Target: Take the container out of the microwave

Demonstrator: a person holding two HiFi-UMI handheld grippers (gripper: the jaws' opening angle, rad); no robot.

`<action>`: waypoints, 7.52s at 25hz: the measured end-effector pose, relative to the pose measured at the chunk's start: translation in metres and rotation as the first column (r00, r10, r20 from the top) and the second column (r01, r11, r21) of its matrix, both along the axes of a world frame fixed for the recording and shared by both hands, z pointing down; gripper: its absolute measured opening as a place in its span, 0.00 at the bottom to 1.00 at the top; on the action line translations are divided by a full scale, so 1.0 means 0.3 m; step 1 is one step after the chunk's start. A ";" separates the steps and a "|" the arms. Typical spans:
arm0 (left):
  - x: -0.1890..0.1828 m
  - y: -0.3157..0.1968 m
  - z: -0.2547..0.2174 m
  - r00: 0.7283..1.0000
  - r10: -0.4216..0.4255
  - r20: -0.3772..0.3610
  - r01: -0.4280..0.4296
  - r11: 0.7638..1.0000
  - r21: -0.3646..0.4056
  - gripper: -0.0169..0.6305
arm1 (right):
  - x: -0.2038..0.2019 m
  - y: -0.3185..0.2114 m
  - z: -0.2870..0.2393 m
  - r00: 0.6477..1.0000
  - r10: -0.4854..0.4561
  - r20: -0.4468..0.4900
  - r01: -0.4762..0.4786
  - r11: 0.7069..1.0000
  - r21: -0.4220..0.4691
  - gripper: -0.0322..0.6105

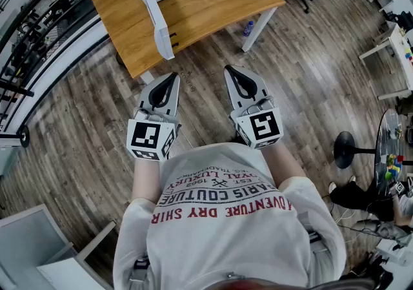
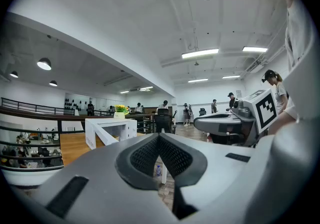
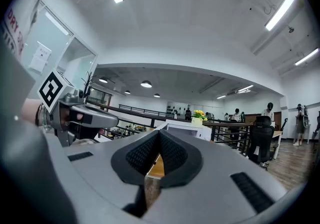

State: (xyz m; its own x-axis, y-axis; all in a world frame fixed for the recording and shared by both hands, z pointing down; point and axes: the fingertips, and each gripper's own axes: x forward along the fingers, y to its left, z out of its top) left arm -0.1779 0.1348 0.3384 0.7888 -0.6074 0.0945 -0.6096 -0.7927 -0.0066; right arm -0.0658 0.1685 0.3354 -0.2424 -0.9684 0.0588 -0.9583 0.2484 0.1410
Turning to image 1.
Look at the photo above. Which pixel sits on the clear plastic water bottle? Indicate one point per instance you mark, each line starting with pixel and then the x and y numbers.
pixel 248 28

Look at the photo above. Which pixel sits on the white frame desk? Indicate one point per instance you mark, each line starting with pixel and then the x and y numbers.
pixel 29 243

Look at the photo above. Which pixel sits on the person's white printed shirt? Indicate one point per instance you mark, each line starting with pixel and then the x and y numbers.
pixel 226 234

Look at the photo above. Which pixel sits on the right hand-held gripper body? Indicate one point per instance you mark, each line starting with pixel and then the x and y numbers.
pixel 264 127

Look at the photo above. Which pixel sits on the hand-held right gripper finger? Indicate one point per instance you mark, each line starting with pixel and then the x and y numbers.
pixel 258 83
pixel 231 91

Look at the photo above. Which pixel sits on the black metal railing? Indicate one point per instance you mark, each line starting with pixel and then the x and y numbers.
pixel 42 27

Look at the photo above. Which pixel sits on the person's left forearm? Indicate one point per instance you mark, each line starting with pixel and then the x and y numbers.
pixel 145 179

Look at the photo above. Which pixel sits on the wooden table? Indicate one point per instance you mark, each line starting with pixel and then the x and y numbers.
pixel 200 14

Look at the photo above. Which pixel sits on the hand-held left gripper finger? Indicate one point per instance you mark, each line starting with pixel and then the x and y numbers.
pixel 146 95
pixel 173 101

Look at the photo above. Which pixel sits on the pile of coloured blocks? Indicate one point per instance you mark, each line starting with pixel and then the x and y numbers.
pixel 393 166

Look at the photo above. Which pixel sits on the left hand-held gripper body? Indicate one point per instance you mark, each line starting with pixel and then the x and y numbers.
pixel 146 137

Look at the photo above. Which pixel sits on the person's right forearm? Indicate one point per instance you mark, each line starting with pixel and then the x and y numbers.
pixel 284 162

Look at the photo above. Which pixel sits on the black round disc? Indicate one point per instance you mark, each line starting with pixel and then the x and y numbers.
pixel 24 136

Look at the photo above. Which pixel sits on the round dark glass table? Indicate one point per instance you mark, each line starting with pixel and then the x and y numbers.
pixel 388 140

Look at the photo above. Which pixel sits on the white table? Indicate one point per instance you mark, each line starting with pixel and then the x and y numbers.
pixel 398 43

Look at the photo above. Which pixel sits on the black round pedestal base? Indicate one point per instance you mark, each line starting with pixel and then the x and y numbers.
pixel 344 150

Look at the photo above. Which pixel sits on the white device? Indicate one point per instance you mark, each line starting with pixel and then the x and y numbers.
pixel 395 251

